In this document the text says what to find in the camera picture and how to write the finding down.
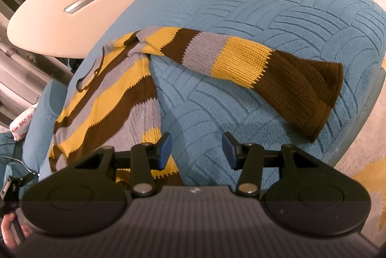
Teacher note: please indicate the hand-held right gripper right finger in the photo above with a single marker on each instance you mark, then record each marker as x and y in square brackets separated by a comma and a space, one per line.
[228, 150]

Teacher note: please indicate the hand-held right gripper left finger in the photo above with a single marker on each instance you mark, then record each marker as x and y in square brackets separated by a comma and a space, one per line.
[165, 152]

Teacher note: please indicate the striped knit sweater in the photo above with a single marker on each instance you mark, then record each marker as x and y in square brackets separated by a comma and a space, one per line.
[193, 48]

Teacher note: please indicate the person's left hand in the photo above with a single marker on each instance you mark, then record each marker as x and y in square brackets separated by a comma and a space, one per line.
[7, 230]

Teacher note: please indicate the white packet with red print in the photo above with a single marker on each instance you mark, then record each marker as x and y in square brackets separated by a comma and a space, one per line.
[22, 123]

